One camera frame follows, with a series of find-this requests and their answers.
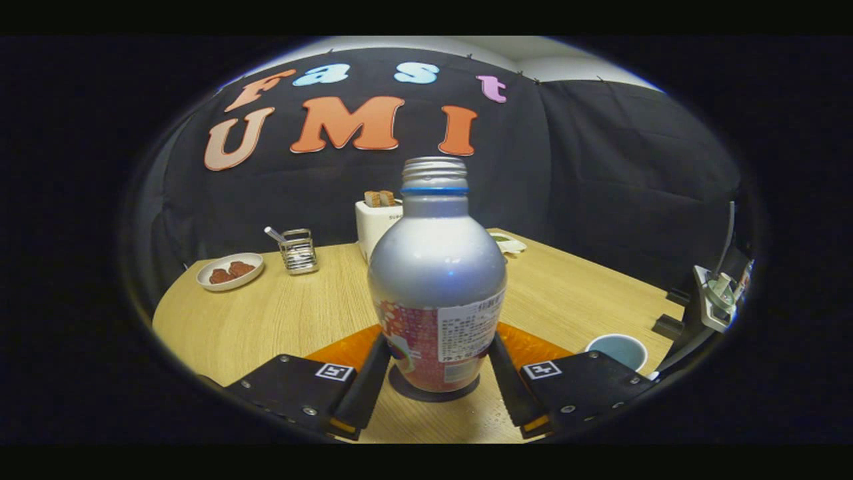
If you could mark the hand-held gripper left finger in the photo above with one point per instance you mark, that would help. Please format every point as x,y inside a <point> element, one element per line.
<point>366,393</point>

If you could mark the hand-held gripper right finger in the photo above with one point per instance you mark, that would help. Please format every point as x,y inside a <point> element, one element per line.
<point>510,393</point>

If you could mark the dark round coaster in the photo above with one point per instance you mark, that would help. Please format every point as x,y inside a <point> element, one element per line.
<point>400,390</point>

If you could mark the silver juice bottle red label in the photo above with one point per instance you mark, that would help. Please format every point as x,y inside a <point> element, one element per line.
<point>436,266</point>

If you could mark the wooden table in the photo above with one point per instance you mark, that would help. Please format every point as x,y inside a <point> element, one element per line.
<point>266,326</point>

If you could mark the small white compartment tray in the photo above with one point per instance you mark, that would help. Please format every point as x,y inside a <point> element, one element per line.
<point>512,245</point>

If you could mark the white toaster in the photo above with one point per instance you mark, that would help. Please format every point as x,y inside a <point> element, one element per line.
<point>373,226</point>

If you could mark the black table clamp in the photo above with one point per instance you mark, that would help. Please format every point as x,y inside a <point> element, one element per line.
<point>678,296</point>
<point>666,326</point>

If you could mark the reddish brown food piece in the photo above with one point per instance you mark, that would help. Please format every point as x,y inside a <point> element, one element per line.
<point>242,268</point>
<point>220,276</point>

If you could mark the white oval plate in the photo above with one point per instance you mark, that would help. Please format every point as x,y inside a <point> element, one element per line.
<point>210,285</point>

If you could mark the toast slices in toaster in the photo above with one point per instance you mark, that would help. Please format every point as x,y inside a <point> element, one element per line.
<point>378,198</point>

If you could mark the black stand with white device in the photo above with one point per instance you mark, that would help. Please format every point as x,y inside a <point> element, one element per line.
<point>710,303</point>

